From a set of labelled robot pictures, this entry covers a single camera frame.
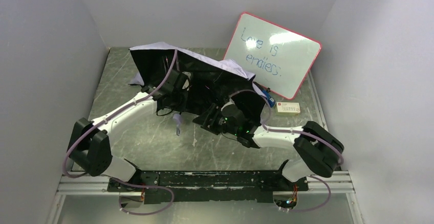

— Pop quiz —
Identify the lilac folding umbrella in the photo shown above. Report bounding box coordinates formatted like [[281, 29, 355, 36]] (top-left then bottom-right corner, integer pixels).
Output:
[[129, 42, 265, 117]]

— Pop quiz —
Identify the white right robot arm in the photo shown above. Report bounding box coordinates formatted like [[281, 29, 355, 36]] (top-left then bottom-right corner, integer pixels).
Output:
[[193, 102, 344, 182]]

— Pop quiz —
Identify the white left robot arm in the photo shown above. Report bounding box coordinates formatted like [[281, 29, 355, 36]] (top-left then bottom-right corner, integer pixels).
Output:
[[66, 70, 192, 182]]

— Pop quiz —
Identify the blue black stapler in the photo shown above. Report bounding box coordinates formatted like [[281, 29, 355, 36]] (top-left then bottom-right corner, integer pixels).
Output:
[[262, 89, 276, 108]]

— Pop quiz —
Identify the white staples box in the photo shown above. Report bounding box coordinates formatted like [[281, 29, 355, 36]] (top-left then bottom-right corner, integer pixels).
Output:
[[276, 102, 301, 115]]

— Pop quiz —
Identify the red framed whiteboard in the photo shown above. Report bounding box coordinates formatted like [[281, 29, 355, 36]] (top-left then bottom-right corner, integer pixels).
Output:
[[224, 12, 322, 100]]

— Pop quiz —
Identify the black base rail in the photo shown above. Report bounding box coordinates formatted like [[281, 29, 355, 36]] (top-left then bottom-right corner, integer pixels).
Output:
[[107, 168, 308, 204]]

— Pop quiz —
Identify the aluminium frame rail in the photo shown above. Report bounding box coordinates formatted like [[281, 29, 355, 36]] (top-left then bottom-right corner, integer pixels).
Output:
[[46, 70, 365, 224]]

